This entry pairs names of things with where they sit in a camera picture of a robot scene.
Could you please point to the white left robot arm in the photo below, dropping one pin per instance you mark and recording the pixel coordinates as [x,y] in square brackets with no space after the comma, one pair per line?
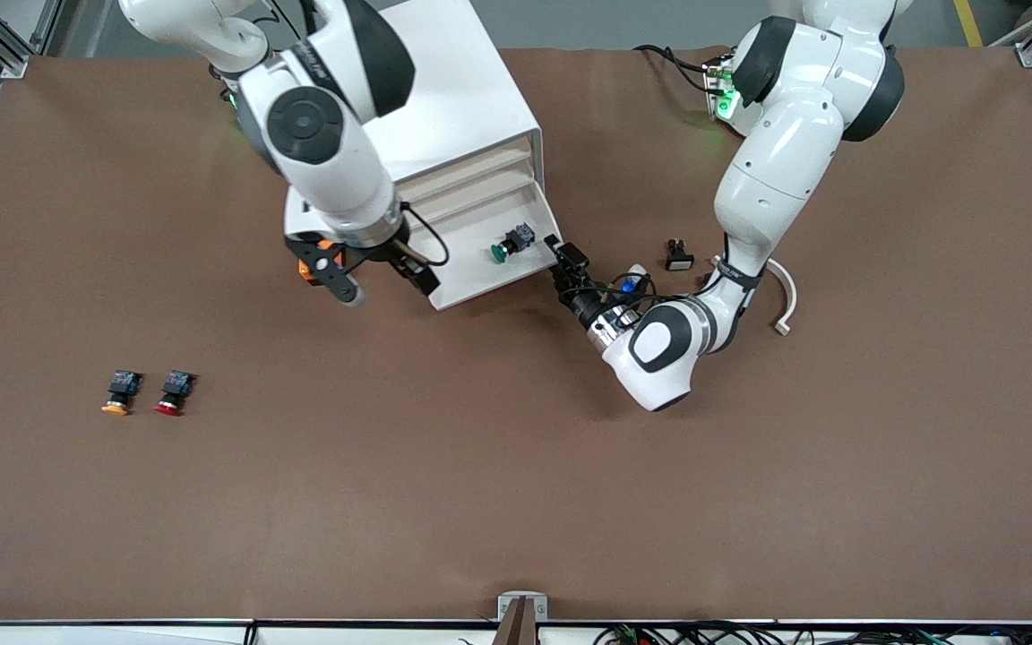
[776,170]

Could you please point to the black square white-face button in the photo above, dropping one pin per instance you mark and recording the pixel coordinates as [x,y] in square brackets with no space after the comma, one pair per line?
[679,260]

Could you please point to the white curved plastic bracket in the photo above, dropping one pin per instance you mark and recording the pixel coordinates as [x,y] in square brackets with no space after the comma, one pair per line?
[790,300]

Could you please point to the yellow mushroom push button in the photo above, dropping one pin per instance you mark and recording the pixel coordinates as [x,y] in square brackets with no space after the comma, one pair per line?
[122,387]

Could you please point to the brown table cover mat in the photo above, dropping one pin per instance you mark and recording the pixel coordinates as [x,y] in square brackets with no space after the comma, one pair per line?
[516,466]

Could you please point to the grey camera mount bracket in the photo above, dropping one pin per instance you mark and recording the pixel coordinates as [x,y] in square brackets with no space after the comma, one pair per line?
[523,618]

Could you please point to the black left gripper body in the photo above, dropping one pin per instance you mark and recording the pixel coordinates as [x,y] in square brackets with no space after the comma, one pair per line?
[580,305]

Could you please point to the green mushroom push button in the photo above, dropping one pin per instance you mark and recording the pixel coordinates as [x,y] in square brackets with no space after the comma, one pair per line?
[516,240]

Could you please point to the orange button enclosure box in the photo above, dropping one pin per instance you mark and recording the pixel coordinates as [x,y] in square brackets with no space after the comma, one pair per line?
[305,267]

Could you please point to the red mushroom push button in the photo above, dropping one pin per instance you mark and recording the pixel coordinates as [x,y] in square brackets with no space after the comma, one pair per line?
[176,387]

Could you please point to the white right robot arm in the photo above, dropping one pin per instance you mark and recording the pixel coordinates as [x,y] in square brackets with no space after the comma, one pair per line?
[337,170]

